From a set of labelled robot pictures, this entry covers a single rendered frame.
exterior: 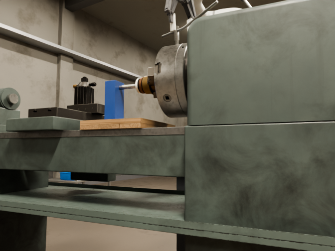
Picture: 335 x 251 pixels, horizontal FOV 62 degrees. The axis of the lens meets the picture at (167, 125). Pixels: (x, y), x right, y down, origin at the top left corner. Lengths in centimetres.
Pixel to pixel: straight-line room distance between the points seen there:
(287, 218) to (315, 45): 52
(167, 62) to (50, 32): 524
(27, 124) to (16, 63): 430
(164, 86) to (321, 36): 55
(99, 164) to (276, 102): 73
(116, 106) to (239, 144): 66
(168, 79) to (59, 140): 58
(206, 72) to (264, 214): 49
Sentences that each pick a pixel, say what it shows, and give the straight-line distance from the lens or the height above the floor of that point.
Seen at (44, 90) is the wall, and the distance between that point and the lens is 588.
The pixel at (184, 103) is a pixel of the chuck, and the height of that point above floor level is 96.
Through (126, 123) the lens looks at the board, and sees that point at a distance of 112.
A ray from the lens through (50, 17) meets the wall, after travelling 637.
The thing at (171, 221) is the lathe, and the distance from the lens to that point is 93.
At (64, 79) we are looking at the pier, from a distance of 607.
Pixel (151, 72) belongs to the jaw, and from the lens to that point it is 116.
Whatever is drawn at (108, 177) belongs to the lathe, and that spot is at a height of 62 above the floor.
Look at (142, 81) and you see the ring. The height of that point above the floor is 109.
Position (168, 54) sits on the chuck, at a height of 116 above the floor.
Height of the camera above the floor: 78
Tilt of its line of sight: 5 degrees up
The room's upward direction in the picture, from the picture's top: straight up
